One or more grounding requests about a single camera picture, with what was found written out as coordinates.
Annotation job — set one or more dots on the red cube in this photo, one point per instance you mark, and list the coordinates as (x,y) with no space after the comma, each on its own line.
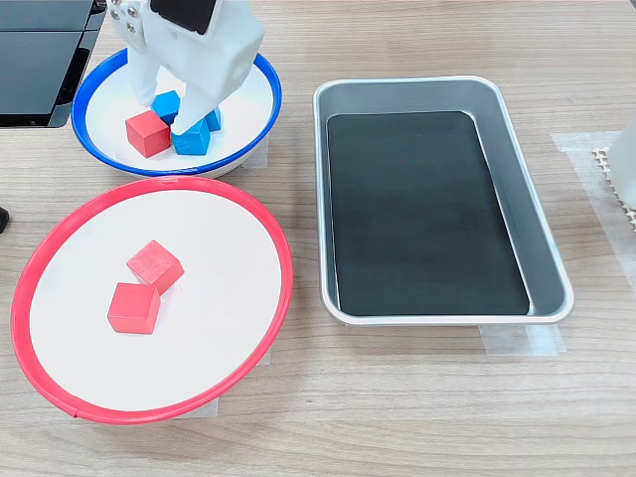
(146,133)
(154,266)
(133,308)

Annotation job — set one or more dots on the blue cube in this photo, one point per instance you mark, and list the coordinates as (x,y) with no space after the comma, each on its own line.
(168,105)
(214,120)
(191,141)

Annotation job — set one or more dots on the blue-rimmed white plate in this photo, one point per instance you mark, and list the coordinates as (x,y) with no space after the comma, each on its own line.
(248,114)

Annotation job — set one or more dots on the clear tape strip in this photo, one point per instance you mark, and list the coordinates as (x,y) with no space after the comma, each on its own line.
(261,154)
(522,340)
(204,410)
(586,159)

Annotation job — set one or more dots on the black glossy device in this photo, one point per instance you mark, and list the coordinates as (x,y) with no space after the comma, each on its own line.
(35,69)

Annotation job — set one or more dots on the red-rimmed white plate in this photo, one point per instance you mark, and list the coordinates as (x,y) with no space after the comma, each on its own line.
(218,278)

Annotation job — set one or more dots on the small black object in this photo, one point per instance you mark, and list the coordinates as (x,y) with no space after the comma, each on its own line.
(3,221)

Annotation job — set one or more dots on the black mat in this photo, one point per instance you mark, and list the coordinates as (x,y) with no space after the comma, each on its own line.
(422,213)

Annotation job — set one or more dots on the steel tray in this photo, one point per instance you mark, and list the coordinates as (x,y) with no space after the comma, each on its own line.
(546,258)

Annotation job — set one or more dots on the pale perforated plate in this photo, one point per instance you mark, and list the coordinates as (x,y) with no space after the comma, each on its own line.
(608,171)

